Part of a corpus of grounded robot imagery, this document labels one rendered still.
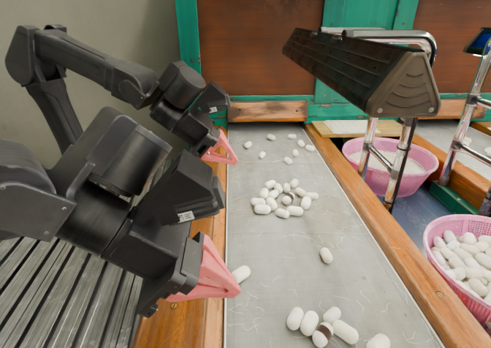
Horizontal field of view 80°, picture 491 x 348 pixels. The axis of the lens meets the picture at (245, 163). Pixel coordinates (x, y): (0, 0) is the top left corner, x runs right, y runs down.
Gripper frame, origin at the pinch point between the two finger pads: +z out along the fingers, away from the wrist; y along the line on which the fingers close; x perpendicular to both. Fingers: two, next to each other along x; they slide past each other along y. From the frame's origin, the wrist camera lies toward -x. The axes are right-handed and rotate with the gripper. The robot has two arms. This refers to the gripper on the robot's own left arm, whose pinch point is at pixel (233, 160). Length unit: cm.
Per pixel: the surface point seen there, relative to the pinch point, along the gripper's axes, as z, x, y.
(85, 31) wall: -76, 38, 127
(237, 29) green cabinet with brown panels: -14, -20, 52
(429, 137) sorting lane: 63, -38, 40
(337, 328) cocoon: 17.0, -1.5, -33.0
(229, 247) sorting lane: 6.7, 9.6, -14.6
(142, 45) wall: -48, 24, 129
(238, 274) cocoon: 6.5, 7.0, -23.2
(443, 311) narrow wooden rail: 28.4, -12.2, -31.6
